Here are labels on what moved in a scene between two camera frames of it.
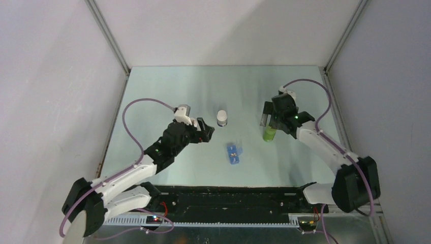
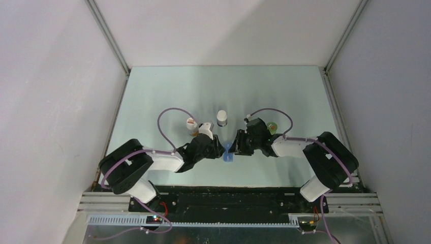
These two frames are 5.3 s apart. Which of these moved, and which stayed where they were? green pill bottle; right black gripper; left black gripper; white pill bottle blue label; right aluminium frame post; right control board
Moved: right black gripper; left black gripper
Stayed: right control board; white pill bottle blue label; green pill bottle; right aluminium frame post
